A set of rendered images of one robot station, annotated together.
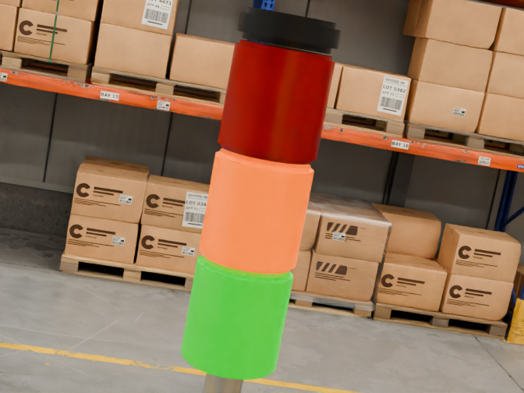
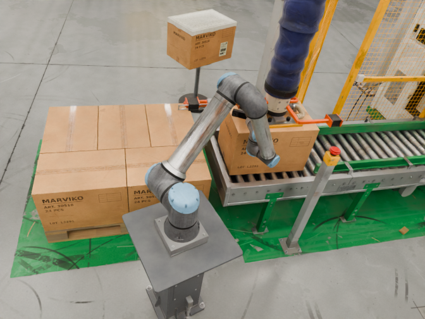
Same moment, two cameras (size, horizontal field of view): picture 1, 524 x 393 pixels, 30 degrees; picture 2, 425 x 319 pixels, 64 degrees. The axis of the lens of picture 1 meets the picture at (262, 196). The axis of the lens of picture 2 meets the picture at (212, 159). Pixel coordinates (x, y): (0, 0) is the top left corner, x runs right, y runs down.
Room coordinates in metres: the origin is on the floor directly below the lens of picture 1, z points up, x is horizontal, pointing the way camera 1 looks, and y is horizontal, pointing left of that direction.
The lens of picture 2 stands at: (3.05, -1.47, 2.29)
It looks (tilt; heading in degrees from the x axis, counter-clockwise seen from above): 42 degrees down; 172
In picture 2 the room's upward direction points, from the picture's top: 9 degrees clockwise
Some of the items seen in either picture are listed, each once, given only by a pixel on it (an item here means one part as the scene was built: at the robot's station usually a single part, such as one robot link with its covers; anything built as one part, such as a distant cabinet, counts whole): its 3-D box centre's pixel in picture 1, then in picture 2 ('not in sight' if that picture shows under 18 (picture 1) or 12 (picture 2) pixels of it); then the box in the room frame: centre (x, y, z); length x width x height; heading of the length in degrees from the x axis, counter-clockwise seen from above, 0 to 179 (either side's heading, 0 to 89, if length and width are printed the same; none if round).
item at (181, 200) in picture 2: not in sight; (182, 203); (1.96, -1.42, 0.99); 0.17 x 0.15 x 0.18; 37
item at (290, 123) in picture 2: not in sight; (278, 120); (1.16, -0.77, 0.97); 0.34 x 0.10 x 0.05; 102
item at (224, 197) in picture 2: not in sight; (214, 166); (1.13, -1.15, 0.47); 0.70 x 0.03 x 0.15; 11
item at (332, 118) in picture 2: not in sight; (333, 120); (1.26, -0.44, 1.08); 0.09 x 0.08 x 0.05; 12
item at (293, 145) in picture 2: not in sight; (264, 135); (1.05, -0.80, 0.75); 0.60 x 0.40 x 0.40; 100
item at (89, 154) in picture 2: not in sight; (125, 159); (0.96, -1.87, 0.34); 1.20 x 1.00 x 0.40; 101
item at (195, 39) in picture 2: not in sight; (200, 38); (-0.48, -1.27, 0.82); 0.60 x 0.40 x 0.40; 129
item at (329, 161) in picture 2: not in sight; (308, 206); (1.51, -0.50, 0.50); 0.07 x 0.07 x 1.00; 11
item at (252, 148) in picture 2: not in sight; (255, 145); (1.43, -0.97, 0.96); 0.12 x 0.09 x 0.12; 37
